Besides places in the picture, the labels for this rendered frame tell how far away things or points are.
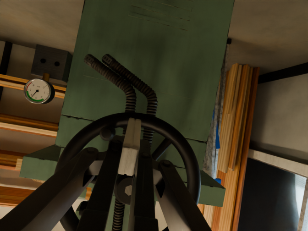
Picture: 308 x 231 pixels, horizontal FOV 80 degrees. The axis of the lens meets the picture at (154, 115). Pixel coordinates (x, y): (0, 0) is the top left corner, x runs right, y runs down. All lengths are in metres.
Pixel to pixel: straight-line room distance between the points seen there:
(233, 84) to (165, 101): 1.42
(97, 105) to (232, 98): 1.51
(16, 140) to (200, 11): 3.08
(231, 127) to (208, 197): 1.33
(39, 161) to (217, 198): 0.53
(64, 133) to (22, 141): 2.76
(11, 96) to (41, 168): 2.80
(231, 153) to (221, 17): 1.44
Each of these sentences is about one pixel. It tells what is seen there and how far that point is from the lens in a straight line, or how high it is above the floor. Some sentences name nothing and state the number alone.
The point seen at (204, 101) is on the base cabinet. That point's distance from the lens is 0.59.
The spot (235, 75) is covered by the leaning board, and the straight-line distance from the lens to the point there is 1.95.
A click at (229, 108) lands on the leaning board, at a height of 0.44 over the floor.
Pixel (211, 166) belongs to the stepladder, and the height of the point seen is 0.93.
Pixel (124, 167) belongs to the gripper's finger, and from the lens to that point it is 0.17.
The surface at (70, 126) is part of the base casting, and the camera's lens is 0.57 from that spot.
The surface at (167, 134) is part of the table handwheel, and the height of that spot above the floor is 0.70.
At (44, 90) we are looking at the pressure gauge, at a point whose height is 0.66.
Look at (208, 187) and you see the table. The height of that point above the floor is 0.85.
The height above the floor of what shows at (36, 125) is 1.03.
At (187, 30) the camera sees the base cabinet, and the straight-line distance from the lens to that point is 0.62.
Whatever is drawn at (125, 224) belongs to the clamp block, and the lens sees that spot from 0.52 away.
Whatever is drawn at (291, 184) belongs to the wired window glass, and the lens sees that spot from 1.91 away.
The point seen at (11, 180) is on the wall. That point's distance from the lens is 3.51.
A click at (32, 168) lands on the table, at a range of 0.63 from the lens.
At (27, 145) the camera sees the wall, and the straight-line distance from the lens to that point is 3.31.
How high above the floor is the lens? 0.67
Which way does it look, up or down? 1 degrees down
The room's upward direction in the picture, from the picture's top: 169 degrees counter-clockwise
